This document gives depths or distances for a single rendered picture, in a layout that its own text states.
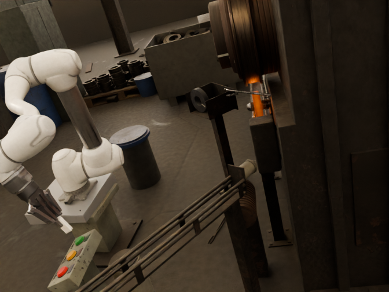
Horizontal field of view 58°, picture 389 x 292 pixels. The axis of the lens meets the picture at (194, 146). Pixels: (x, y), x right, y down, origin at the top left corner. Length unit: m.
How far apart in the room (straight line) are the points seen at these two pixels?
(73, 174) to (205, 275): 0.89
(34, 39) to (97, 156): 3.07
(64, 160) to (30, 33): 3.00
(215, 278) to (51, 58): 1.31
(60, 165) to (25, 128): 0.83
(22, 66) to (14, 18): 3.18
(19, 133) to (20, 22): 3.69
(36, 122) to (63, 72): 0.52
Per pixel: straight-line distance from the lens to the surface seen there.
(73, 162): 2.03
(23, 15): 4.84
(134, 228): 2.39
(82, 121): 1.86
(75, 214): 2.03
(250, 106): 1.66
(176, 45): 4.04
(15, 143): 1.25
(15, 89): 1.65
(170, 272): 2.03
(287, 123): 1.21
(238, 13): 1.36
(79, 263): 1.35
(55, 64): 1.69
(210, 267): 1.97
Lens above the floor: 1.40
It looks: 26 degrees down
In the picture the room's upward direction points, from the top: 16 degrees counter-clockwise
